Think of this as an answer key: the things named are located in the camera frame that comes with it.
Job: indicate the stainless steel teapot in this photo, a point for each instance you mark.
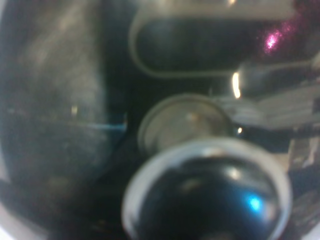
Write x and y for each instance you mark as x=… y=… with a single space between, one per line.
x=160 y=119

